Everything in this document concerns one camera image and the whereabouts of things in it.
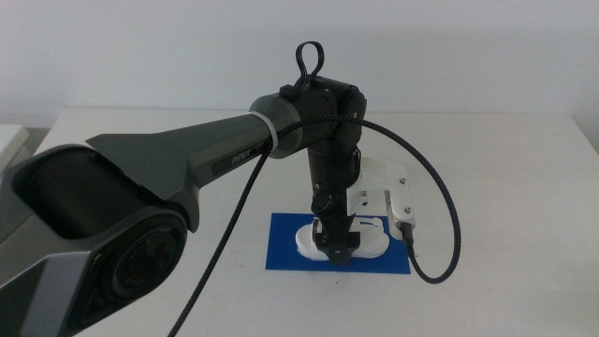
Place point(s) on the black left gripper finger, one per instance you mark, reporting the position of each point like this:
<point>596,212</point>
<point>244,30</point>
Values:
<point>339,255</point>

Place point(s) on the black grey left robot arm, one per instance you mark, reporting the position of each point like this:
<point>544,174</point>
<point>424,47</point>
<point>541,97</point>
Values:
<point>140,159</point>

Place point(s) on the blue rectangular mat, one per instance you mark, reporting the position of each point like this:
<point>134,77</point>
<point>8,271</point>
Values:
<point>281,253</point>

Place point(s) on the white zip tie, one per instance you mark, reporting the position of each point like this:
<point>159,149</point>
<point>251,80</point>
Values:
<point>267,128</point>

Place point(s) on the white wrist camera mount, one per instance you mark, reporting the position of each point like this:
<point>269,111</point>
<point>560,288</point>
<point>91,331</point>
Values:
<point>381,175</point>

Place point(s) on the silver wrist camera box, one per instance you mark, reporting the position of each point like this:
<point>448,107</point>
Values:
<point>400,215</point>

